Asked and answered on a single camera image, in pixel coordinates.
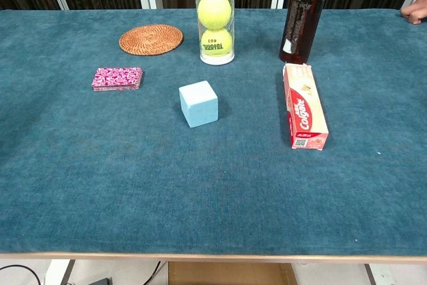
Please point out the person's right hand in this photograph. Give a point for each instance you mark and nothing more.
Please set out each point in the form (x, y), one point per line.
(415, 13)

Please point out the brown liquid plastic bottle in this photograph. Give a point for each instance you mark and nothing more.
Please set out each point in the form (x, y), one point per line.
(302, 14)

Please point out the red Colgate toothpaste box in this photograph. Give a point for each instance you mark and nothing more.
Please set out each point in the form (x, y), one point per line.
(305, 108)

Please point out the plain yellow tennis ball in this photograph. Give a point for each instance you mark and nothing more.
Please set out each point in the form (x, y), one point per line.
(214, 10)

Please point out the yellow tennis ball with print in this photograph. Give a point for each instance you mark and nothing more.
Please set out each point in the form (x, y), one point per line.
(216, 43)

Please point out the clear plastic ball tube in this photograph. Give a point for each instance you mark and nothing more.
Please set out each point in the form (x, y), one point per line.
(217, 59)

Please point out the light blue foam cube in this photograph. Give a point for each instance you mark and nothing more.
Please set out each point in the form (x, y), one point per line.
(198, 104)

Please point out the blue velvet table cloth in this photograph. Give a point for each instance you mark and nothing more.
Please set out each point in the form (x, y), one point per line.
(213, 181)

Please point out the white table leg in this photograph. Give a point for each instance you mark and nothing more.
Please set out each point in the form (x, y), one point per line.
(377, 275)
(58, 273)

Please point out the round woven rattan coaster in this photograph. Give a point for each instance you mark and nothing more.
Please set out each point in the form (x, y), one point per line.
(151, 39)

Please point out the brown cardboard box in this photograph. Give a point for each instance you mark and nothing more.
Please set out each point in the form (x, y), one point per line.
(230, 273)

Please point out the grey foot pedal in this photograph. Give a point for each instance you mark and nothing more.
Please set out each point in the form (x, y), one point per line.
(100, 281)

